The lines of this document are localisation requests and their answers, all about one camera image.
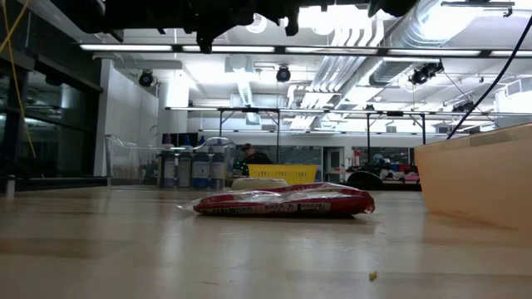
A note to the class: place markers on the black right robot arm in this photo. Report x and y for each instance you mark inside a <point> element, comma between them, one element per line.
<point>395,6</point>

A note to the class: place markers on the red wafer package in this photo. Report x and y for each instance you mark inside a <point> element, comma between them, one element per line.
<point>287,203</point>

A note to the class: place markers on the orange plastic bin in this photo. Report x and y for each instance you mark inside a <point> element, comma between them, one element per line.
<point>478,178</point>

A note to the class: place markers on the small yellow crumb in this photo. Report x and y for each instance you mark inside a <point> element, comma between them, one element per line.
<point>372,276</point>

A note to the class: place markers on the clear plastic bin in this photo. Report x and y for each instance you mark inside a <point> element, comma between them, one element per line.
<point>129,164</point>

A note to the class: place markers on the silver ventilation duct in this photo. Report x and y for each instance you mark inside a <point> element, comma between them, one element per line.
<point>415,33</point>

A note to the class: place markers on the black overhead rig bar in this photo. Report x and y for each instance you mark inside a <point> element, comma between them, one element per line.
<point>282,49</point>

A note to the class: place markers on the yellow plastic basket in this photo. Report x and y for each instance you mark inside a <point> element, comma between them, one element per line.
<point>282,172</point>

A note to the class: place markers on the black background workstation frame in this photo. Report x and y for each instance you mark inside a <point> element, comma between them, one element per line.
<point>277,124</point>

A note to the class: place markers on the black ceiling camera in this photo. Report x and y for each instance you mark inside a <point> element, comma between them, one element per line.
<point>145,78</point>
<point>422,74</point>
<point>283,74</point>

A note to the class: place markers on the person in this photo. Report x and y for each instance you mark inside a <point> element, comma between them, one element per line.
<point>254,158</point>

